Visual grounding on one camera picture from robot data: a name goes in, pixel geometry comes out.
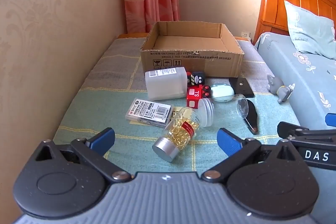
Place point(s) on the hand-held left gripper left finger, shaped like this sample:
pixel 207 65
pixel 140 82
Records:
pixel 103 139

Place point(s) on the white wall socket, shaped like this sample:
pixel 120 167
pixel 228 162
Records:
pixel 245 34

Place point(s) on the capsule bottle with silver cap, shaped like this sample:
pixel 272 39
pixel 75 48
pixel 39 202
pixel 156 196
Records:
pixel 181 127

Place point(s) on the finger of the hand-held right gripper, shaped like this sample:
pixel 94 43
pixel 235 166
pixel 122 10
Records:
pixel 331 119
pixel 294 131

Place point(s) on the blue floral bed sheet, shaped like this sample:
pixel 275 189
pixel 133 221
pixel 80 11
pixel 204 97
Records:
pixel 302 74

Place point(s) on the grey elephant toy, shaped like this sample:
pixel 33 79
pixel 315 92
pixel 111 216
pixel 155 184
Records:
pixel 282 91

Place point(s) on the brown cardboard box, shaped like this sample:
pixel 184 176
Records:
pixel 183 61

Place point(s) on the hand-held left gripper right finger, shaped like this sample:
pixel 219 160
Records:
pixel 228 140

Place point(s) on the red toy train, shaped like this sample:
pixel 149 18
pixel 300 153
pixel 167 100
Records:
pixel 194 96

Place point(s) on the light blue pillow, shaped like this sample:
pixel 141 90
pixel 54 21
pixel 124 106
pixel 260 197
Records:
pixel 312 29

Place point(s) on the dark toy car red wheels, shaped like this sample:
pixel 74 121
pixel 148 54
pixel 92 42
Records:
pixel 197 78

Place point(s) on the black rectangular card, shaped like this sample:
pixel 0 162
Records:
pixel 242 87

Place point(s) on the mint green earbud case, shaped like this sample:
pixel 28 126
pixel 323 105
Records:
pixel 223 94

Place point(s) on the clear plastic jar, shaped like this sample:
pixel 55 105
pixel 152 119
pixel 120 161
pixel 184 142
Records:
pixel 206 112

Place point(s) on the black oval case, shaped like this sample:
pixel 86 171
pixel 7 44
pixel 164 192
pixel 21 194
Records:
pixel 252 119

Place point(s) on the clear labelled plastic case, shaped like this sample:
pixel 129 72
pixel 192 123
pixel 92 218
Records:
pixel 147 112

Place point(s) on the translucent white plastic bottle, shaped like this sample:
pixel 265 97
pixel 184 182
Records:
pixel 162 87

